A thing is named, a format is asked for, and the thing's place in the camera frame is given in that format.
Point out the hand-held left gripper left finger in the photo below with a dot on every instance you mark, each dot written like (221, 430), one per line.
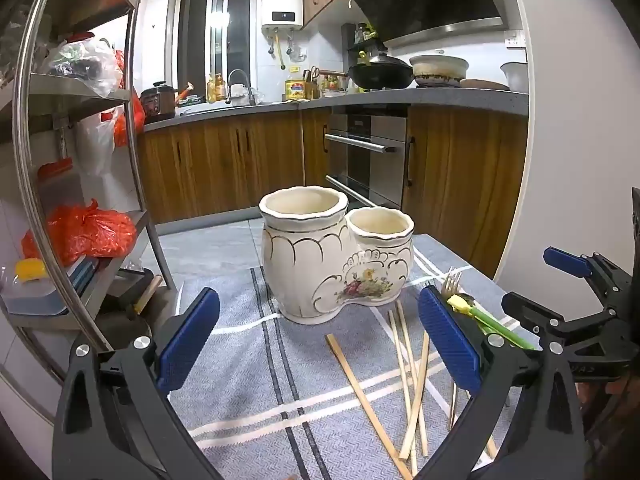
(187, 345)

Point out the knife block with scissors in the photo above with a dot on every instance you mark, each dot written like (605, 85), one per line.
(311, 85)

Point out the dark red pressure cooker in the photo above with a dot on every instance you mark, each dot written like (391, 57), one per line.
(157, 102)

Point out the black wok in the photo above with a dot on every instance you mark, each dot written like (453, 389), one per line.
(380, 77)

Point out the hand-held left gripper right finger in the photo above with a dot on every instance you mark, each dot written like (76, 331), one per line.
(450, 340)

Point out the orange plastic bag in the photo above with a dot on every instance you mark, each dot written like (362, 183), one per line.
(85, 235)

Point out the kitchen window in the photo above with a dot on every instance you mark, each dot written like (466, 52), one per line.
(192, 35)

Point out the white ceramic casserole pot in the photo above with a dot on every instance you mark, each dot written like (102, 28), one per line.
(440, 67)

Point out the grey striped tablecloth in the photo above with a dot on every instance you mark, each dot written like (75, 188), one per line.
(250, 360)

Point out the group of condiment bottles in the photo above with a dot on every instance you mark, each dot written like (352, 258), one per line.
(332, 86)

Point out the clear plastic bag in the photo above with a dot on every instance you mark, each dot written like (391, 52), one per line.
(85, 65)

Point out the yellow green tulip spoon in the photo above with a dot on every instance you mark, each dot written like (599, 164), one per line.
(492, 322)

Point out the white enamel pot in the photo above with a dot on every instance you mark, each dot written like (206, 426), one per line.
(517, 77)

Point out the white water heater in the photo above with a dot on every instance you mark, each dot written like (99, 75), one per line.
(282, 0)

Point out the wide wooden chopstick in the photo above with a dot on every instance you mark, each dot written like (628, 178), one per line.
(360, 395)

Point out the steel built-in oven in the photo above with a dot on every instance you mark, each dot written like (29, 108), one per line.
(365, 160)

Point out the plastic container with yellow cap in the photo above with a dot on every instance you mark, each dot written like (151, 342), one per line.
(30, 267)

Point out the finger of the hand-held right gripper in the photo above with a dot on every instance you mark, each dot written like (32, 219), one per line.
(525, 310)
(565, 261)

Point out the yellow tin can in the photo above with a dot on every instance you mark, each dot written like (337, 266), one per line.
(295, 91)

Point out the red flat box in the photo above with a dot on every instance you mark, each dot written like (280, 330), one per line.
(55, 167)

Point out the black spice shelf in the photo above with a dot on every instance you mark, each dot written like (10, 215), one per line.
(362, 42)

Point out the white wall socket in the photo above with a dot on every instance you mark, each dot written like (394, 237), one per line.
(515, 40)

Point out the thin wooden chopstick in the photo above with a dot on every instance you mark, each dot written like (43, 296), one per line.
(416, 395)
(410, 360)
(398, 365)

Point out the steel kitchen faucet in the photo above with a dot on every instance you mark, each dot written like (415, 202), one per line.
(231, 85)

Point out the brown round board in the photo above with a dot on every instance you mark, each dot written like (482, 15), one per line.
(485, 85)

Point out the white plastic bag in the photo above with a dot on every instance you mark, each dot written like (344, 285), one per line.
(95, 145)

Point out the white ceramic double utensil holder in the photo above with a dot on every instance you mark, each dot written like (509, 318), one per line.
(300, 270)

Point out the steel shelf rack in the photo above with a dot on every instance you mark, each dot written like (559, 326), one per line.
(137, 135)

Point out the red plastic bag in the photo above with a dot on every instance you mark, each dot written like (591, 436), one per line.
(127, 120)

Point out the wooden kitchen base cabinets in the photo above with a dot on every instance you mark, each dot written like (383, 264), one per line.
(215, 160)

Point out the cooking oil bottle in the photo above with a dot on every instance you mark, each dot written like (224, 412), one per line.
(216, 90)

